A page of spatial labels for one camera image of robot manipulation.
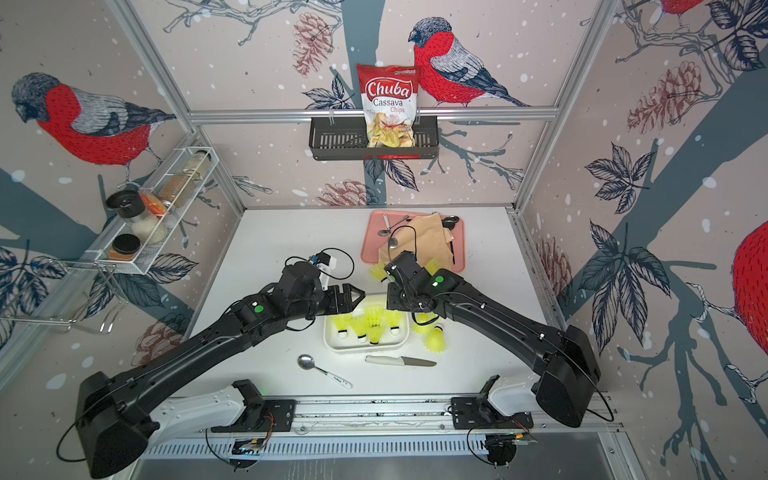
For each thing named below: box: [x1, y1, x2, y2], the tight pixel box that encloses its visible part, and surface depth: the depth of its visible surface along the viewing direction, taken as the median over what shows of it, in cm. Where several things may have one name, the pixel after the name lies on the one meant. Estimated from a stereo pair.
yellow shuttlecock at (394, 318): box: [384, 309, 403, 335], surface depth 89 cm
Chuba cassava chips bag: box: [357, 64, 420, 148], surface depth 85 cm
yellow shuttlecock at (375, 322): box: [367, 306, 385, 345], surface depth 87 cm
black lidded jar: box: [106, 190, 146, 218], surface depth 66 cm
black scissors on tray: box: [441, 215, 460, 231], surface depth 116 cm
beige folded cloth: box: [379, 213, 455, 269], surface depth 110 cm
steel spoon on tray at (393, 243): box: [383, 213, 398, 249], surface depth 112 cm
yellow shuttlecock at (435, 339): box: [424, 324, 446, 353], surface depth 87 cm
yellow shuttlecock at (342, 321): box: [333, 314, 351, 339], surface depth 89 cm
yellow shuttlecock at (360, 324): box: [352, 314, 368, 343], surface depth 86 cm
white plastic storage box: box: [324, 312, 410, 352], surface depth 87 cm
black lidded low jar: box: [109, 234, 141, 261], surface depth 62 cm
